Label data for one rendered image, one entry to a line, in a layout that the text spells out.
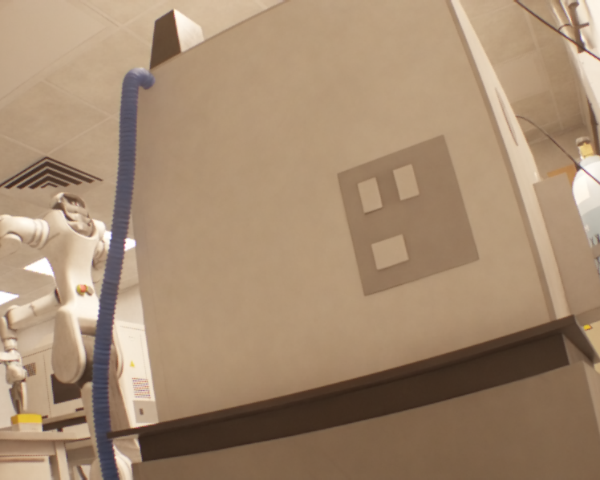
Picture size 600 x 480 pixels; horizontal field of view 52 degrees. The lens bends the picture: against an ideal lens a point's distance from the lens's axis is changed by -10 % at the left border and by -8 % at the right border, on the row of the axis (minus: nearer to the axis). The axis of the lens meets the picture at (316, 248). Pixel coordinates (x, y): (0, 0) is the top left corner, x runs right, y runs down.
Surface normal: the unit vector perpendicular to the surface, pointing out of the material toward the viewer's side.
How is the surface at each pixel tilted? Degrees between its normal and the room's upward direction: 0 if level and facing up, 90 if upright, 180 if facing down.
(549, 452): 90
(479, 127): 90
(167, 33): 88
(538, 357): 90
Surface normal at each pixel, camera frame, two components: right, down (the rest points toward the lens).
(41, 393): -0.44, -0.20
